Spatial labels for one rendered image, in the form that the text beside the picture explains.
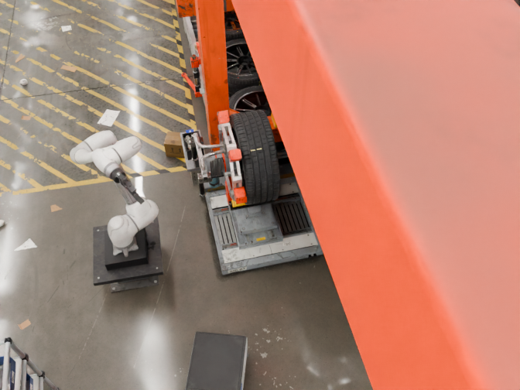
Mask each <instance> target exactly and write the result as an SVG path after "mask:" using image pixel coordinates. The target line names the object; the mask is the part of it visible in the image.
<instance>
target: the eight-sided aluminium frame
mask: <svg viewBox="0 0 520 390"><path fill-rule="evenodd" d="M218 131H219V141H220V143H219V144H221V142H223V141H222V132H223V136H224V140H225V144H226V148H227V153H228V152H229V150H232V149H237V146H236V143H235V141H234V136H233V133H232V130H231V125H230V123H224V124H220V125H218ZM228 132H229V136H230V137H231V144H229V142H228V137H227V136H228ZM229 163H230V168H231V171H230V172H226V173H224V176H225V178H226V181H227V187H228V190H229V195H230V198H231V199H232V200H233V201H235V198H234V188H237V186H236V183H238V187H242V177H241V171H240V166H239V161H236V167H237V172H238V173H236V174H234V167H233V162H230V161H229ZM229 176H231V180H232V189H233V190H231V185H230V181H229V178H228V177H229Z"/></svg>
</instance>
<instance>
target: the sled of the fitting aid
mask: <svg viewBox="0 0 520 390"><path fill-rule="evenodd" d="M271 205H272V210H273V213H274V215H275V220H276V223H277V228H275V229H271V230H267V231H260V232H255V233H250V234H243V235H241V233H240V230H239V227H238V222H237V218H236V215H235V212H234V210H231V208H230V205H228V207H229V211H230V214H231V219H232V223H233V226H234V232H235V235H236V238H237V242H238V247H239V250H241V249H246V248H253V247H257V246H261V245H268V244H272V243H276V242H280V241H283V234H282V230H281V227H280V225H279V220H278V218H277V215H276V212H275V208H274V205H273V203H271Z"/></svg>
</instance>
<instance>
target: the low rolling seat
mask: <svg viewBox="0 0 520 390"><path fill-rule="evenodd" d="M247 350H248V341H247V337H246V336H241V335H232V334H216V333H208V332H199V331H197V332H196V333H195V336H194V341H193V349H192V353H191V358H190V366H189V371H188V375H187V380H186V387H185V390H243V386H244V379H245V365H246V358H247V357H248V352H247Z"/></svg>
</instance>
